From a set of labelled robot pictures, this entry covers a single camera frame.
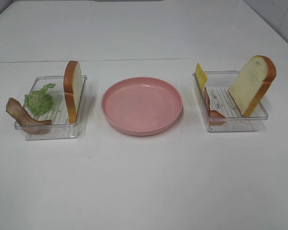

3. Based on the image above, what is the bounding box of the right clear plastic tray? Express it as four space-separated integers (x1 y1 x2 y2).
193 70 268 132

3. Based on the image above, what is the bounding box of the brown bacon strip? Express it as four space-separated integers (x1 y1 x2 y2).
6 97 52 135

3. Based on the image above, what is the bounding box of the left clear plastic tray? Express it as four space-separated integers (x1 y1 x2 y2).
14 75 87 140

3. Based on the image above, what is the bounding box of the clear plastic tray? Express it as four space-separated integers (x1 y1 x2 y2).
14 75 87 140
193 70 268 132

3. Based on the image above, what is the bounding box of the green lettuce leaf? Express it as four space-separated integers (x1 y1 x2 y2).
24 83 56 115

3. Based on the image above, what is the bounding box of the pink round plate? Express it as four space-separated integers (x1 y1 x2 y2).
101 77 183 136

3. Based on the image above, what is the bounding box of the bread slice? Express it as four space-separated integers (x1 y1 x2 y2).
228 55 276 116
63 60 83 124

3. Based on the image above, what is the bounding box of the yellow cheese slice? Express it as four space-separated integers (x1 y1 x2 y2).
195 63 208 93

